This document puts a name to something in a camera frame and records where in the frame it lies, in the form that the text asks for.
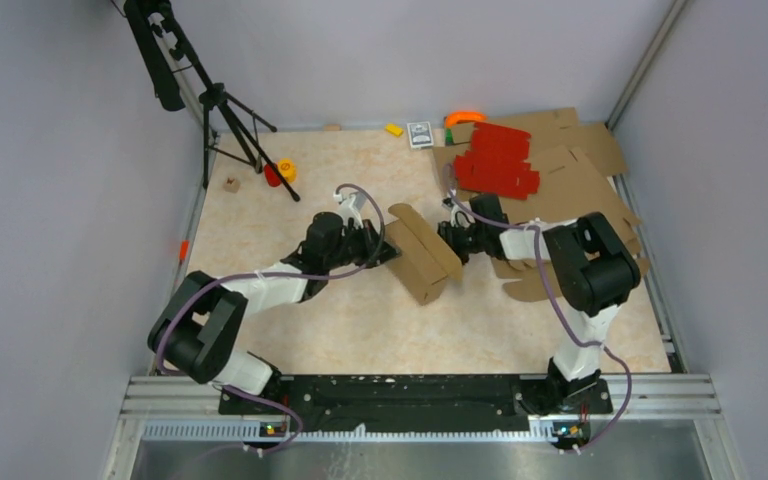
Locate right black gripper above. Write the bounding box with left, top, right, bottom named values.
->
left=421, top=221, right=487, bottom=270

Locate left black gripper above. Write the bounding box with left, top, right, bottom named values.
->
left=325, top=219, right=401, bottom=270

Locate brown cardboard box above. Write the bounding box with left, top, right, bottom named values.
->
left=385, top=203, right=464, bottom=306

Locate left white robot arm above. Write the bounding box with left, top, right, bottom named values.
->
left=147, top=212, right=399, bottom=414

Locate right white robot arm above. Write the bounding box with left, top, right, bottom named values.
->
left=437, top=194, right=642, bottom=412

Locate red cardboard box blank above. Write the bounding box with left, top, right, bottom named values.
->
left=453, top=122, right=541, bottom=200

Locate playing card deck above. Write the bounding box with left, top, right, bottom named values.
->
left=406, top=121, right=434, bottom=150

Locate stack of brown cardboard blanks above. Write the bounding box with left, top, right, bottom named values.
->
left=431, top=107, right=642, bottom=302

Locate yellow block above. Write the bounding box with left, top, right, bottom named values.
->
left=385, top=123, right=404, bottom=137

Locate yellow and red toy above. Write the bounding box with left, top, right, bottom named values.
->
left=263, top=158, right=298, bottom=187

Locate small wooden block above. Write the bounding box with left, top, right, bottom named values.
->
left=222, top=177, right=241, bottom=193

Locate small orange clip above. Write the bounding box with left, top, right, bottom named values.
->
left=178, top=240, right=190, bottom=263

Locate black tripod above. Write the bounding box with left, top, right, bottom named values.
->
left=119, top=0, right=301, bottom=202

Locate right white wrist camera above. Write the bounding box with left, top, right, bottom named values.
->
left=450, top=203, right=471, bottom=228

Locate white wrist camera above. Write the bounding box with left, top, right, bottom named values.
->
left=333, top=187, right=367, bottom=227
left=450, top=203, right=471, bottom=228

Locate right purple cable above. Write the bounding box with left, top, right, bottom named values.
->
left=441, top=162, right=634, bottom=452

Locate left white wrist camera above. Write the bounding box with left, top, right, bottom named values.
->
left=333, top=187, right=367, bottom=227

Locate orange tape ring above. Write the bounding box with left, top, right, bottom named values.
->
left=444, top=110, right=490, bottom=130

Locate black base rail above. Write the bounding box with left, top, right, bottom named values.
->
left=218, top=374, right=614, bottom=447

